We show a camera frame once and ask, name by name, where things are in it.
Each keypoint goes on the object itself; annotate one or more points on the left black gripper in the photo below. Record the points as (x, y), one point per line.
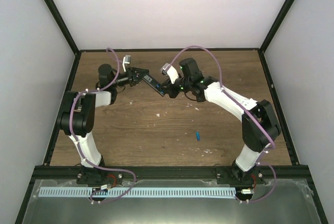
(130, 73)

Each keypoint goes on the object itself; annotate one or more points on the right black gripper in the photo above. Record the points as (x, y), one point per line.
(169, 90)

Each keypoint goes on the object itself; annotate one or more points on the black remote control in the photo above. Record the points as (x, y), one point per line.
(148, 79)

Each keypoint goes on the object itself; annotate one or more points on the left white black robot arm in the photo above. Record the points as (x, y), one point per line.
(77, 114)

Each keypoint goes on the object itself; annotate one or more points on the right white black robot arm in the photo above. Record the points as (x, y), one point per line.
(260, 126)

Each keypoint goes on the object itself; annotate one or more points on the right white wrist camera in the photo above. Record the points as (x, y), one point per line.
(168, 70)

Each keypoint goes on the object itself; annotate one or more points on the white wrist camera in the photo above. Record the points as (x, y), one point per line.
(126, 62)
(168, 70)

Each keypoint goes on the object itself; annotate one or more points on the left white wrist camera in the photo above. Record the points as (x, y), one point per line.
(126, 62)

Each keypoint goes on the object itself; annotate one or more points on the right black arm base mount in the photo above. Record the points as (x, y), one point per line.
(234, 176)

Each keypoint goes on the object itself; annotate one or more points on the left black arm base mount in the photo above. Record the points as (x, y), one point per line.
(96, 177)

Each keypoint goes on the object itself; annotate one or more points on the black aluminium frame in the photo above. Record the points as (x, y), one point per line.
(294, 171)

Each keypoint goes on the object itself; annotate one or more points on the light blue slotted cable duct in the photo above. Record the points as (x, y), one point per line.
(140, 192)

